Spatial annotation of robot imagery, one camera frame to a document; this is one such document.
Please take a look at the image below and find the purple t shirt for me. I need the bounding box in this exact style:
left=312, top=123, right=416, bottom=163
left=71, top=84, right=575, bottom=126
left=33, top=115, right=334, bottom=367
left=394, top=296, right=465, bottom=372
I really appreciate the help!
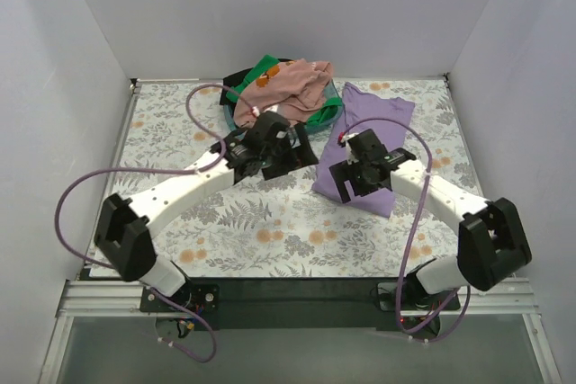
left=310, top=81, right=416, bottom=219

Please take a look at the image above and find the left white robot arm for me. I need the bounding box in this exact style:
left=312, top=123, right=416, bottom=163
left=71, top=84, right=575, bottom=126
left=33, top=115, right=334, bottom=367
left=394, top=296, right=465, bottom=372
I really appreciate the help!
left=94, top=112, right=319, bottom=312

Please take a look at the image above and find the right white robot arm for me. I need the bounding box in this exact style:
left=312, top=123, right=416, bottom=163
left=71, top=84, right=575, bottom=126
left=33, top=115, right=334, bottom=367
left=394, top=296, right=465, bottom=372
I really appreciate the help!
left=329, top=129, right=532, bottom=310

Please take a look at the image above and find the pink t shirt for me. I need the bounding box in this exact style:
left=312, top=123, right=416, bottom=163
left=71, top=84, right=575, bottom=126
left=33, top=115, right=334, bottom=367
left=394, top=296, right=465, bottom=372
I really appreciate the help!
left=233, top=58, right=342, bottom=127

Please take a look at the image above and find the teal plastic basket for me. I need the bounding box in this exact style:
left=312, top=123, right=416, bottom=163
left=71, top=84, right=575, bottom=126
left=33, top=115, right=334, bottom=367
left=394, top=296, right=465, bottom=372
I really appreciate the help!
left=220, top=81, right=344, bottom=135

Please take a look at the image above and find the floral table mat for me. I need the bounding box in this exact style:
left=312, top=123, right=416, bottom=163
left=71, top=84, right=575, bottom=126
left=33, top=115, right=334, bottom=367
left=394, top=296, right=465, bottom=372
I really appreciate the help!
left=112, top=79, right=480, bottom=277

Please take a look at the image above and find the black t shirt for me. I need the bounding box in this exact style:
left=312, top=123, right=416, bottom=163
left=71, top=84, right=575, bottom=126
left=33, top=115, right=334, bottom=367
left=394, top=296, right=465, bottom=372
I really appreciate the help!
left=220, top=68, right=253, bottom=107

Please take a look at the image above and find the green t shirt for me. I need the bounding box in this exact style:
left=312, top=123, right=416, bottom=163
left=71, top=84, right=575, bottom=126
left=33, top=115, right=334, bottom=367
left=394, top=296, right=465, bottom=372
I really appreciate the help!
left=244, top=55, right=282, bottom=90

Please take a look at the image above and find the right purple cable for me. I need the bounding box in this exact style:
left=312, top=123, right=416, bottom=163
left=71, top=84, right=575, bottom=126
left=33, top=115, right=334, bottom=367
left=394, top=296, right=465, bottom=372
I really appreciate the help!
left=337, top=116, right=473, bottom=344

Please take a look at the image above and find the purple cable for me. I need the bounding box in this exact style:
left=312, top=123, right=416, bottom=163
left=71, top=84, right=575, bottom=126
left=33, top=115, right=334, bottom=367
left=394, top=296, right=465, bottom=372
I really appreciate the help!
left=54, top=81, right=260, bottom=363
left=337, top=116, right=473, bottom=344

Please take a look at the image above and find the aluminium frame rail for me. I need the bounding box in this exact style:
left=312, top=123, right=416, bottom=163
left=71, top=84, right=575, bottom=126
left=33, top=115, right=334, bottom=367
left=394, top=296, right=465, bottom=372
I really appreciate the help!
left=56, top=278, right=540, bottom=317

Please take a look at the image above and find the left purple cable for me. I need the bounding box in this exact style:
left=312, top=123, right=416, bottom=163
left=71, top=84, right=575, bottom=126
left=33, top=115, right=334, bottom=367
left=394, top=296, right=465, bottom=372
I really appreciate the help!
left=54, top=81, right=260, bottom=363

